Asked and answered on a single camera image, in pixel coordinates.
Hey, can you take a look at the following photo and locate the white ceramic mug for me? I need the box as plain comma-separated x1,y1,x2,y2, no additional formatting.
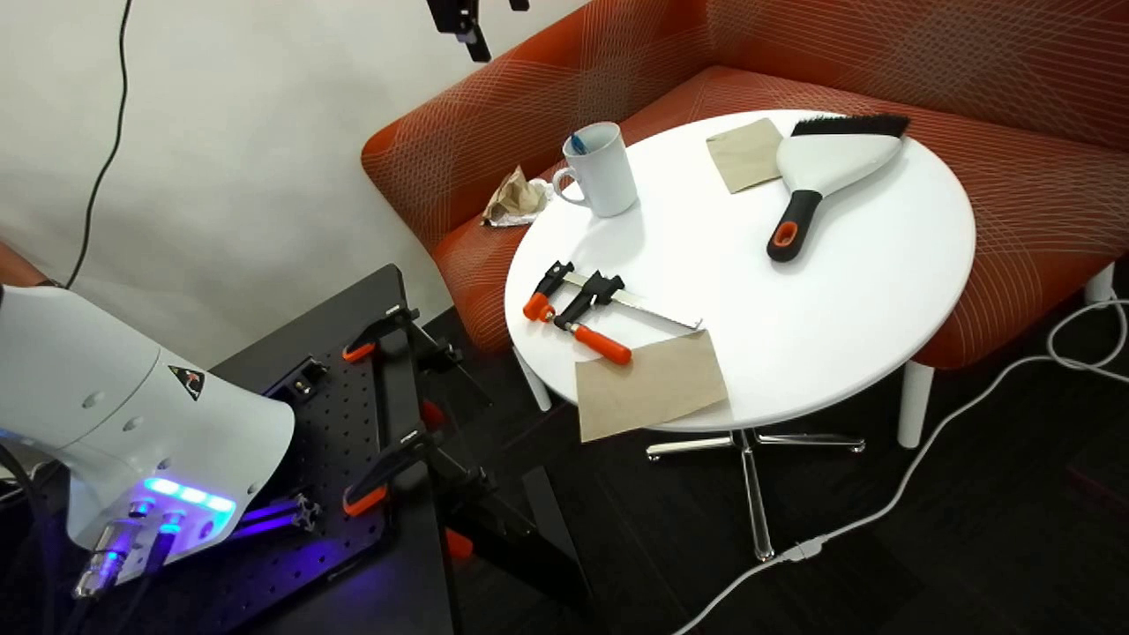
545,121,643,223

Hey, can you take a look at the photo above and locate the orange patterned sofa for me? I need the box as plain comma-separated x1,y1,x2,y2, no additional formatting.
359,0,1129,455

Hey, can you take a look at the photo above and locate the crumpled beige cloth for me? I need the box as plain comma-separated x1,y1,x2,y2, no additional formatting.
478,165,555,229

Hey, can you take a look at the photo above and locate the large brown sandpaper sheet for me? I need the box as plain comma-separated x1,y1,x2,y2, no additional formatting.
570,331,732,447

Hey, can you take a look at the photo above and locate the black tripod stand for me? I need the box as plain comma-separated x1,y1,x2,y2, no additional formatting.
390,310,591,618

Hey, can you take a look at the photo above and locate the orange upholstered seat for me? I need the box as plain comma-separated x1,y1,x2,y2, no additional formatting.
0,238,51,292

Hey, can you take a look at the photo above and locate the chrome star table base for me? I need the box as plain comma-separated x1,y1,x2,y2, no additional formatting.
643,428,870,565

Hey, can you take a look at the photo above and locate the orange handled steel bar clamp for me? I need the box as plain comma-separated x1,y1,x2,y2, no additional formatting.
519,257,710,370

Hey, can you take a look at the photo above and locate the black clamp orange handle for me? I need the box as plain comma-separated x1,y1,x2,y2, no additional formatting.
338,301,467,370
338,428,496,521

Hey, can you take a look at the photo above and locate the black wall cable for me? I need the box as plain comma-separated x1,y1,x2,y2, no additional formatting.
61,0,137,292

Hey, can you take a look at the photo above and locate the white power cable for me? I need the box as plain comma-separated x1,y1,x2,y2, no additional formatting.
671,292,1129,635

